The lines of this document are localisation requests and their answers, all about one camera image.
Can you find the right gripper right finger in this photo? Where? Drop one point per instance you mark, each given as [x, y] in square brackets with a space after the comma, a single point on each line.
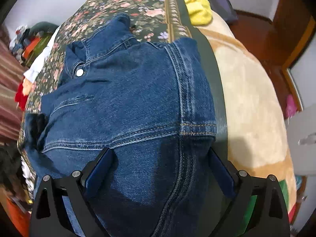
[256, 205]

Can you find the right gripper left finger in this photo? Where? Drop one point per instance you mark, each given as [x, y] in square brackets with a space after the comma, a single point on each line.
[49, 216]

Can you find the blue denim jacket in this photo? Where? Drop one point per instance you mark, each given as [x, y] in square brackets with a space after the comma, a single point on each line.
[128, 128]

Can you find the beige blanket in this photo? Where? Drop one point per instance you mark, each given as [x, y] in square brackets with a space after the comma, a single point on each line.
[257, 138]

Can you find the pink item by door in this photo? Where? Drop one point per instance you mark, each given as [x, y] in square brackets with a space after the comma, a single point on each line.
[291, 108]

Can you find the red plush toy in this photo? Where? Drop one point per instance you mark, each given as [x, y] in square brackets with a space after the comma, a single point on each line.
[22, 93]

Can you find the white cloth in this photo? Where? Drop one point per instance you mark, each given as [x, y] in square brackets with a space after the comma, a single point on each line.
[36, 67]

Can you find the striped pink curtain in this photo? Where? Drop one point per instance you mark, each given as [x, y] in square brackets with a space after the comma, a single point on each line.
[11, 77]

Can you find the orange box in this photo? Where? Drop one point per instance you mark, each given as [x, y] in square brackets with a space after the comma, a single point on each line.
[31, 47]

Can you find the wooden door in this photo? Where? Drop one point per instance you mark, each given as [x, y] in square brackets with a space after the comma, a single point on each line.
[272, 41]

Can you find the clutter pile on box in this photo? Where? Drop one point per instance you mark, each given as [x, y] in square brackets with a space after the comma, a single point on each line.
[19, 43]

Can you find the yellow cloth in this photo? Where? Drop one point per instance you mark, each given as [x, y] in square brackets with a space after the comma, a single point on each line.
[149, 15]

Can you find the grey purple bag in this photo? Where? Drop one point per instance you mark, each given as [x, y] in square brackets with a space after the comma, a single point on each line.
[225, 10]

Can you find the dark floral bedspread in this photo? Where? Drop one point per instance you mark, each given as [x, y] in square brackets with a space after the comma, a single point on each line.
[118, 29]

